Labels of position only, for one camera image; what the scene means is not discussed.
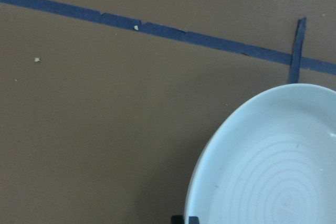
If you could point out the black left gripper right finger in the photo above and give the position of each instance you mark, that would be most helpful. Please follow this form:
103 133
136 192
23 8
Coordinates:
193 220

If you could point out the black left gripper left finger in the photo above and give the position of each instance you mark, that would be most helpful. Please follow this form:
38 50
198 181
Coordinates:
177 219

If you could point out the light blue plate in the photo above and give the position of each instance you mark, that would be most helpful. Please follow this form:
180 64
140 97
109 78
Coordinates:
271 161

